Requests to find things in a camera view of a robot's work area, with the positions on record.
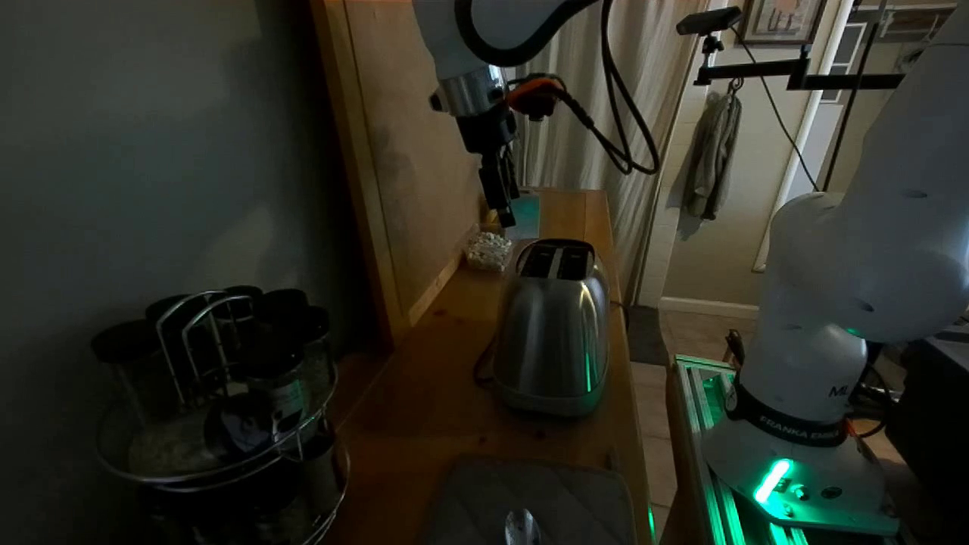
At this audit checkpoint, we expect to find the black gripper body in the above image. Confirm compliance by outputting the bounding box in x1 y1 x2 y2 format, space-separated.
470 105 528 209

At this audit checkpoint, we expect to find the grey metal toaster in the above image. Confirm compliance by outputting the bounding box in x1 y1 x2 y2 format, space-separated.
488 235 614 420

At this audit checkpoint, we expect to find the blue tissue box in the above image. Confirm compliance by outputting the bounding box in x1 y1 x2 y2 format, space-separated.
510 190 546 243

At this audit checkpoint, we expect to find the clear box of white pebbles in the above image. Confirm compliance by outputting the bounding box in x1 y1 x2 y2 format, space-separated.
459 228 518 276

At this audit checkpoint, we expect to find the large wooden board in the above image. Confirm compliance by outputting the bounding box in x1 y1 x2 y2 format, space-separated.
306 0 491 352

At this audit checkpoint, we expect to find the grey hanging cloth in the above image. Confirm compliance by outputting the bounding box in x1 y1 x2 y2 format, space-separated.
677 89 746 228

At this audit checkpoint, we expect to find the flat grey mat with knob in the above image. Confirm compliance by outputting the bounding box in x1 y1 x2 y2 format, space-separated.
422 455 642 545

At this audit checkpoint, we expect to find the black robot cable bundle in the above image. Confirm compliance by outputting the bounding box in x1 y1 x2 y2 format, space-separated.
500 0 665 178

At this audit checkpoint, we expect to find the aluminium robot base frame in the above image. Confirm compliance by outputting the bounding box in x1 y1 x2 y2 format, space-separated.
664 348 911 545

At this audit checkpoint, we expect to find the black camera on boom stand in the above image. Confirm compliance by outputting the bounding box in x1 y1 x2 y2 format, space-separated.
671 4 908 96

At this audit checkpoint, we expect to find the framed wall picture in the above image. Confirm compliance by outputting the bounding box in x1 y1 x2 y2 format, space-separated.
735 0 830 48

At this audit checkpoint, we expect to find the wire rack with dark cups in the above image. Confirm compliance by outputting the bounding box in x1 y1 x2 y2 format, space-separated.
89 281 355 545

